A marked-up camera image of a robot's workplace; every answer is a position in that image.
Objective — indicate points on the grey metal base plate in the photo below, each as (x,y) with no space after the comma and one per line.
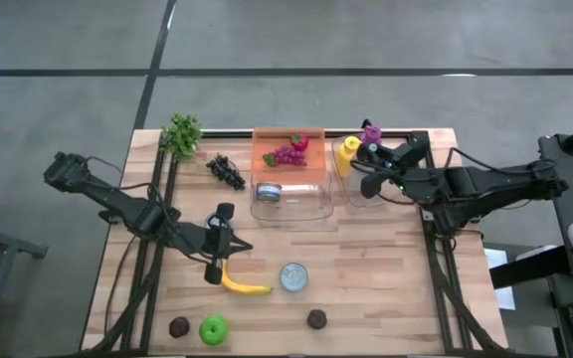
(427,214)

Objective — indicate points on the yellow banana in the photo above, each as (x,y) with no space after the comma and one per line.
(247,288)

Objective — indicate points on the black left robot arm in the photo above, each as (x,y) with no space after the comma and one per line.
(117,201)

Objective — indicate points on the orange plastic board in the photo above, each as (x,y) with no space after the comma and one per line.
(311,171)

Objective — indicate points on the small clear plastic bin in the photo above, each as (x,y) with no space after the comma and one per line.
(351,196)

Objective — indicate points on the green potted plant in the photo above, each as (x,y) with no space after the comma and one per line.
(182,134)

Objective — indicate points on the white paper sheet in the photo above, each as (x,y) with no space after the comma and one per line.
(495,258)

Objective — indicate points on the black toy grape bunch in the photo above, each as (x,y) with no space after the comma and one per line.
(225,171)

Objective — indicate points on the black stand beam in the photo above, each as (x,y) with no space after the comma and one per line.
(525,268)

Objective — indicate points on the yellow plastic water bottle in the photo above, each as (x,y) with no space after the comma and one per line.
(347,156)

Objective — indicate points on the dark brown avocado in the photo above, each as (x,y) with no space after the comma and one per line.
(317,319)
(179,327)

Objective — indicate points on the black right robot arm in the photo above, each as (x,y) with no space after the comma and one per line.
(490,181)

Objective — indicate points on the black side table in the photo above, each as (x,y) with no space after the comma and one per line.
(557,149)

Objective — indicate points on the green apple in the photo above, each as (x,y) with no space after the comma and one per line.
(214,330)

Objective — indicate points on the magenta plastic water bottle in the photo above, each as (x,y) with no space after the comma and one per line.
(371,133)

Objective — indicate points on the black aluminium table frame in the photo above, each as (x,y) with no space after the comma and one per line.
(232,133)

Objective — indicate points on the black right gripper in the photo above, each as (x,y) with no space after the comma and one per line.
(401,161)

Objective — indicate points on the red toy strawberry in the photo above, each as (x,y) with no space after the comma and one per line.
(300,142)

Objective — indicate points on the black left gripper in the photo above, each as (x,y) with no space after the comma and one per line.
(217,241)

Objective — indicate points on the purple toy grape bunch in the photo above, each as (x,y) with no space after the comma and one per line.
(289,155)

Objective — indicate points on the large clear plastic bin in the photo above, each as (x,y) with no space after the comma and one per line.
(296,211)

